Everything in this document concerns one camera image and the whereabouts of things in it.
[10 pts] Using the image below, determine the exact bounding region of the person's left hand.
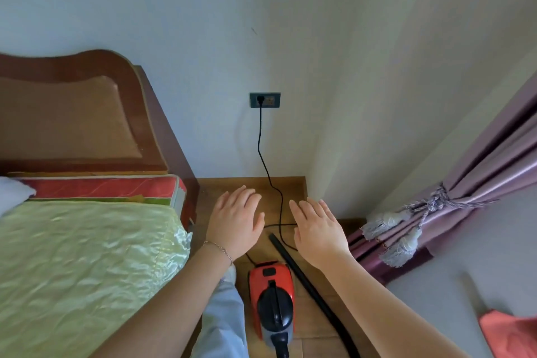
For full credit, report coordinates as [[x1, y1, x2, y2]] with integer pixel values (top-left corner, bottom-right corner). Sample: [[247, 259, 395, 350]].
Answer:
[[204, 185, 266, 262]]

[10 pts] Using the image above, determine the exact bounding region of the red window seat cushion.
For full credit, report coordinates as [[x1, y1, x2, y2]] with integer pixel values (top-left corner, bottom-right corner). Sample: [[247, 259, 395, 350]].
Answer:
[[478, 309, 537, 358]]

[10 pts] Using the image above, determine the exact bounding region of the person's right forearm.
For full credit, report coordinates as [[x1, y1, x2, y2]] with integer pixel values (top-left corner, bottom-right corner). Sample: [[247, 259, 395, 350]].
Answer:
[[321, 252, 470, 358]]

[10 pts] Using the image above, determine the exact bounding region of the grey tasselled curtain tie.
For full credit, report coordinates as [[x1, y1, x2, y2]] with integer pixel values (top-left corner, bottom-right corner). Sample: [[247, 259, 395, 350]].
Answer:
[[360, 183, 500, 269]]

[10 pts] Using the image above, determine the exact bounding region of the pale green bedspread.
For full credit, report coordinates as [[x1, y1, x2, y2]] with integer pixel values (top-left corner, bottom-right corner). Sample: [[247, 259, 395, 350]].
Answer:
[[0, 200, 194, 358]]

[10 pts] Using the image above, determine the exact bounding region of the person's right hand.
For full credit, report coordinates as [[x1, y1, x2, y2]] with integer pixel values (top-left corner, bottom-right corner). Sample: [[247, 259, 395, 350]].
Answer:
[[288, 197, 353, 270]]

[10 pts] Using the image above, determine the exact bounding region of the person's left forearm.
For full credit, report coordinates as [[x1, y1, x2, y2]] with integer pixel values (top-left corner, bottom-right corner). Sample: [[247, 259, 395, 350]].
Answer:
[[90, 244, 234, 358]]

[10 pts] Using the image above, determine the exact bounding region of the thin silver bracelet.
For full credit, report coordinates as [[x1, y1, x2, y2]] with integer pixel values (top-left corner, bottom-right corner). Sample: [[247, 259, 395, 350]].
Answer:
[[202, 240, 234, 267]]

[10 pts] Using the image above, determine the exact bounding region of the black power cord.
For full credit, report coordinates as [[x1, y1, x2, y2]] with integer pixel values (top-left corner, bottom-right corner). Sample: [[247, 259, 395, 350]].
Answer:
[[245, 95, 299, 266]]

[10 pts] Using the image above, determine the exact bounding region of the person's left leg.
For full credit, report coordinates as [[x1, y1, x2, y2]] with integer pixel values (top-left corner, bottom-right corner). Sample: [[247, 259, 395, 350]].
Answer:
[[191, 265, 251, 358]]

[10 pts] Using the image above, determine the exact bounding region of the wooden skirting board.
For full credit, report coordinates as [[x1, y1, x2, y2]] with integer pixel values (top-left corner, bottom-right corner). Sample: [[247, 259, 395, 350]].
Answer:
[[197, 176, 368, 228]]

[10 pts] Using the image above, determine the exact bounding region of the white pillow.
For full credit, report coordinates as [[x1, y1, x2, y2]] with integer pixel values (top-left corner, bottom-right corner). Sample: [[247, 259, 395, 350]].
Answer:
[[0, 176, 37, 218]]

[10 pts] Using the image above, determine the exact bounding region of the blue framed wall socket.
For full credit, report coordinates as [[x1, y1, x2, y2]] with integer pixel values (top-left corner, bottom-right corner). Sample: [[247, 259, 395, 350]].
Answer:
[[249, 92, 282, 109]]

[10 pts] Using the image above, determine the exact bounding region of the purple curtain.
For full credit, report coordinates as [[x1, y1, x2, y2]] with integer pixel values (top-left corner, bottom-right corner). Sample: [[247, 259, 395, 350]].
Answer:
[[347, 72, 537, 285]]

